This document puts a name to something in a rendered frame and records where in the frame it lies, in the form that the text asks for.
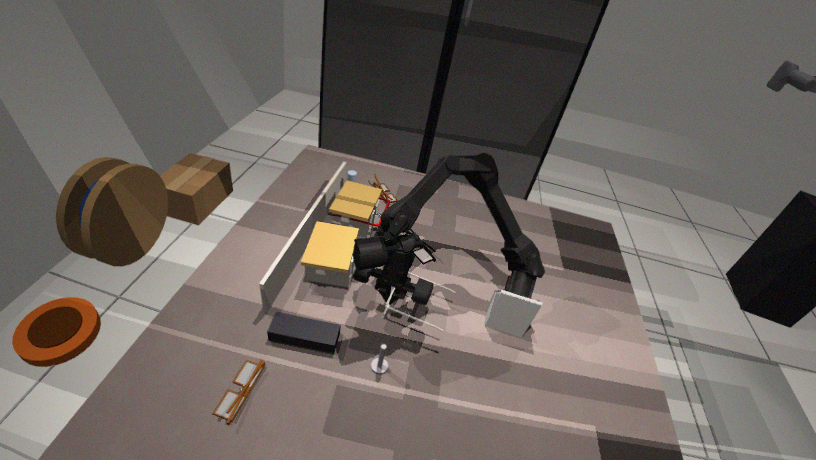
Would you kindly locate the white rectangular panel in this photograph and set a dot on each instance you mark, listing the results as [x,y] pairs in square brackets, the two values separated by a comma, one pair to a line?
[282,267]

